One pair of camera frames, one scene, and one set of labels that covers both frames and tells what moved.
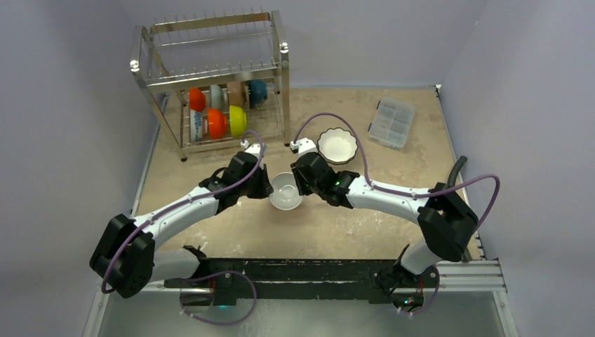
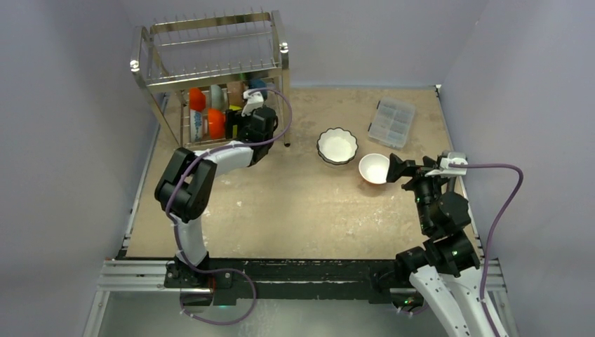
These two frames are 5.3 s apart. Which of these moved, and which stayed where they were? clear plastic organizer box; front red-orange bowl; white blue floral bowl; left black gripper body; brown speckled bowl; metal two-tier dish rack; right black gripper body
Moved: left black gripper body; right black gripper body
Stayed: brown speckled bowl; front red-orange bowl; clear plastic organizer box; white blue floral bowl; metal two-tier dish rack
